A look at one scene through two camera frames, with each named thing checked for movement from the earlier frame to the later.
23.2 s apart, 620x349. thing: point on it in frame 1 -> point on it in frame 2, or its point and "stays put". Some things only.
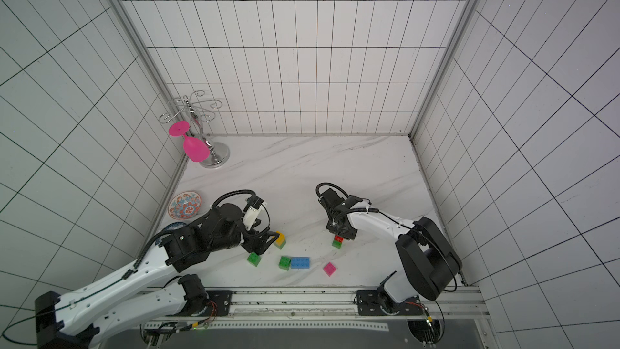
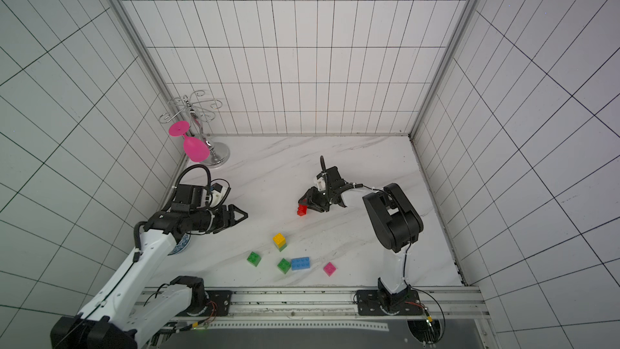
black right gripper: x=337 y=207 -> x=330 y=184
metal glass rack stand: x=195 y=111 stays put
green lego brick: x=284 y=262 stays put
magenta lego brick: x=329 y=269 stays put
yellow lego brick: x=280 y=239 stays put
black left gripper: x=250 y=246 -> x=228 y=221
